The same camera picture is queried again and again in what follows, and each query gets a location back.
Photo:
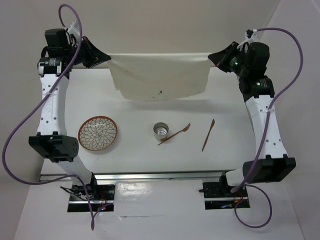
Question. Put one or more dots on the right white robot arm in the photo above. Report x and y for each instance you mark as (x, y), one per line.
(271, 163)

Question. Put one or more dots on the aluminium front rail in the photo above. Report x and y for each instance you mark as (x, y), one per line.
(159, 176)

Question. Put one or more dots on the floral patterned ceramic plate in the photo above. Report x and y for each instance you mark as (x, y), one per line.
(97, 133)

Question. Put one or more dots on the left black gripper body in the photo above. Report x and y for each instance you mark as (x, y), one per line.
(69, 52)

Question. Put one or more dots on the cream cloth placemat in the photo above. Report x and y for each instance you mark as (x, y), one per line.
(159, 76)

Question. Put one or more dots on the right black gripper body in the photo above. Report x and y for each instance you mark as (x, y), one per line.
(239, 66)

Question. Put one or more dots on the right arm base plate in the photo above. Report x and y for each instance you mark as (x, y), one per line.
(217, 198)

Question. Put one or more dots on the silver metal cup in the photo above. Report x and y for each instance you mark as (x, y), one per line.
(160, 130)

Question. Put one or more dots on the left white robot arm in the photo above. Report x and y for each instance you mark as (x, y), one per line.
(51, 140)

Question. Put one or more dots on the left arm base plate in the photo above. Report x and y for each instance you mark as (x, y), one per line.
(101, 201)

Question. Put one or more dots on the copper knife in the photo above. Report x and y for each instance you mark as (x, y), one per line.
(208, 134)

